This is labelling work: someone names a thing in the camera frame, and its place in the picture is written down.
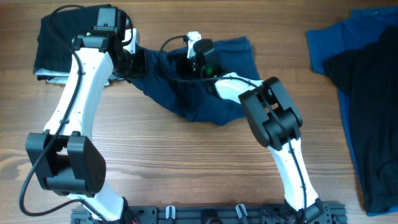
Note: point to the black t-shirt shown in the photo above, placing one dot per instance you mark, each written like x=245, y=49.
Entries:
x=369, y=77

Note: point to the blue denim shorts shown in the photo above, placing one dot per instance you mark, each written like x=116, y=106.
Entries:
x=192, y=100

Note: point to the black folded garment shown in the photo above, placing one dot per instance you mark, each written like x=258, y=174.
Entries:
x=52, y=58

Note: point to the blue t-shirt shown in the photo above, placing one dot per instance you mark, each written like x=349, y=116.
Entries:
x=363, y=27

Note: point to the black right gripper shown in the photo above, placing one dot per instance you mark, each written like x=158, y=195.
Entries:
x=181, y=60

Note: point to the grey folded garment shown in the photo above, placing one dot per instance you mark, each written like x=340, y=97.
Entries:
x=56, y=77

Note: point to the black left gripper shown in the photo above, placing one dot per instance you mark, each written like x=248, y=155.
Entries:
x=142, y=69

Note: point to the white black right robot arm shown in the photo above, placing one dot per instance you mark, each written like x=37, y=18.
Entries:
x=272, y=116

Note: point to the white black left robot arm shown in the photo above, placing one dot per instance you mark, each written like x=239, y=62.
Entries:
x=63, y=156

